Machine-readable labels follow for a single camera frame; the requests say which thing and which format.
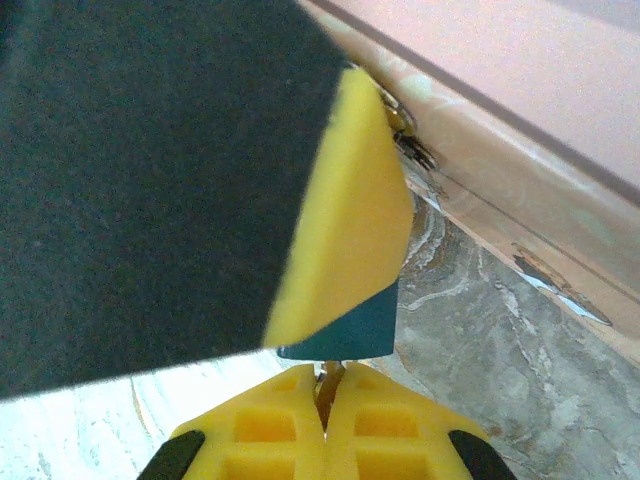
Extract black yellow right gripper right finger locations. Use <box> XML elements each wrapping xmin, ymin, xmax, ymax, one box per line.
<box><xmin>324</xmin><ymin>362</ymin><xmax>519</xmax><ymax>480</ymax></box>

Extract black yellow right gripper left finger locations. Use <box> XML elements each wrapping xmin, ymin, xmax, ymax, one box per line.
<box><xmin>139</xmin><ymin>364</ymin><xmax>327</xmax><ymax>480</ymax></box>

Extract metal box latch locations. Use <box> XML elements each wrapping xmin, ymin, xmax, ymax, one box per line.
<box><xmin>379</xmin><ymin>92</ymin><xmax>444</xmax><ymax>174</ymax></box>

